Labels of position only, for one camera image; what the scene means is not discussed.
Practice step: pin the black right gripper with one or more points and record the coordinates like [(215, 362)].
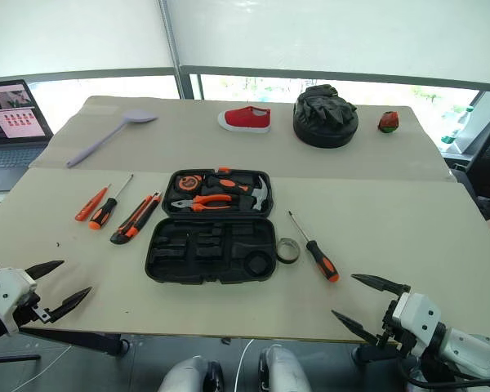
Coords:
[(398, 332)]

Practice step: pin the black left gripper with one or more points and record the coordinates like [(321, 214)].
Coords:
[(26, 310)]

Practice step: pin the small orange tester screwdriver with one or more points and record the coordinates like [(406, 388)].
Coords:
[(89, 206)]

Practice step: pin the black orange utility knife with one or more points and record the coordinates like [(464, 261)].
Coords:
[(134, 220)]

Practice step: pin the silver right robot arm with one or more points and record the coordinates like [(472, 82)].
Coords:
[(469, 351)]

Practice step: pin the black tool case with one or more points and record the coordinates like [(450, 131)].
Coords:
[(212, 255)]

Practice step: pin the black table leg strut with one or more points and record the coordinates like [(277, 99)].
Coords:
[(77, 339), (371, 353)]

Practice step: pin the silver rounded robot leg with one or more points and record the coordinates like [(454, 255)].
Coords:
[(286, 367), (188, 375)]

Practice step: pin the black tape roll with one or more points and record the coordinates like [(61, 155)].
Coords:
[(281, 251)]

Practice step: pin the purple plastic spoon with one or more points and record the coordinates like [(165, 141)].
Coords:
[(106, 139)]

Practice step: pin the orange black tape measure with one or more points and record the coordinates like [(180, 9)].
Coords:
[(188, 182)]

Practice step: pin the open grey laptop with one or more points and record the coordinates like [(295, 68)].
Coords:
[(12, 122)]

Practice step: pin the claw hammer orange grip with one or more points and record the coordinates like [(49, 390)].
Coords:
[(232, 185)]

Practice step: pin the red green toy fruit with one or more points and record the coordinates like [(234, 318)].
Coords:
[(388, 121)]

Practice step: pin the green capped clear bottle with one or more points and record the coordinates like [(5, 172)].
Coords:
[(453, 136)]

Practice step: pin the black crumpled gloves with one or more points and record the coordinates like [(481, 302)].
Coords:
[(324, 102)]

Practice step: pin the red canvas shoe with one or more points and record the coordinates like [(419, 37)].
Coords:
[(249, 119)]

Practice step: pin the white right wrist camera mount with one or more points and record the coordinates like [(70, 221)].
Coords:
[(418, 314)]

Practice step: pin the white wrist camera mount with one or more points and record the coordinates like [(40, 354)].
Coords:
[(418, 314), (4, 294)]

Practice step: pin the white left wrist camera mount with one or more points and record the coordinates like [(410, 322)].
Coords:
[(4, 294)]

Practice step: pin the grey window frame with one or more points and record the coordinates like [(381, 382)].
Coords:
[(106, 72)]

